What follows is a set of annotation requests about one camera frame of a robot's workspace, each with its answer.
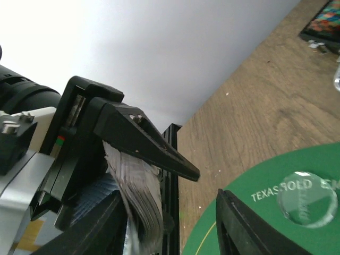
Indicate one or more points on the round green poker mat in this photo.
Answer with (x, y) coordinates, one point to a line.
(258, 189)

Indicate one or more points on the black enclosure frame post left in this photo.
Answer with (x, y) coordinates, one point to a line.
(169, 187)

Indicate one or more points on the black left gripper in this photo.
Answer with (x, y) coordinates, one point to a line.
(84, 111)

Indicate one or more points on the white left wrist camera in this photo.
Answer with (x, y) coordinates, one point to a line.
(23, 169)

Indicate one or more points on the blue patterned card deck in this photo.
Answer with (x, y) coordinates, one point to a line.
(139, 186)

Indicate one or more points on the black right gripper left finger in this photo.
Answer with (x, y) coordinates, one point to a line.
(100, 232)

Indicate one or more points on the clear acrylic dealer button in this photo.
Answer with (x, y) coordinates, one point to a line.
(307, 200)

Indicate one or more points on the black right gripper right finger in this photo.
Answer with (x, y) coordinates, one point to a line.
(241, 231)

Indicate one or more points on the chrome case handle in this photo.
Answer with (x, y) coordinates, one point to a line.
(336, 77)

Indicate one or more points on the black poker set case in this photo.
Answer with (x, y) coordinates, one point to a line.
(322, 31)

